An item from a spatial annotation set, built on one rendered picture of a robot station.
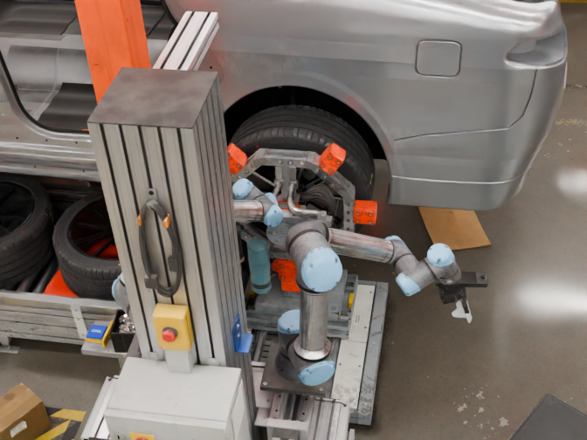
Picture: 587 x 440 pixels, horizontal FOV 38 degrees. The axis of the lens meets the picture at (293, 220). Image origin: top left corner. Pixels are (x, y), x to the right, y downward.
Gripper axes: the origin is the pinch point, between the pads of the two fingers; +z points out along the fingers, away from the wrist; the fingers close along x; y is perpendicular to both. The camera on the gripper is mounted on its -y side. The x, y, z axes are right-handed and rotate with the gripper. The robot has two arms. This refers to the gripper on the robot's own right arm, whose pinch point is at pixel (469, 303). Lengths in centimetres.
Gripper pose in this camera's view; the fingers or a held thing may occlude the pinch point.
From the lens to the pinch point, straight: 294.5
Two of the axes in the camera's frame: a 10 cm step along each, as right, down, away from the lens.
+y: -9.3, 2.1, 3.0
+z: 3.7, 5.3, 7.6
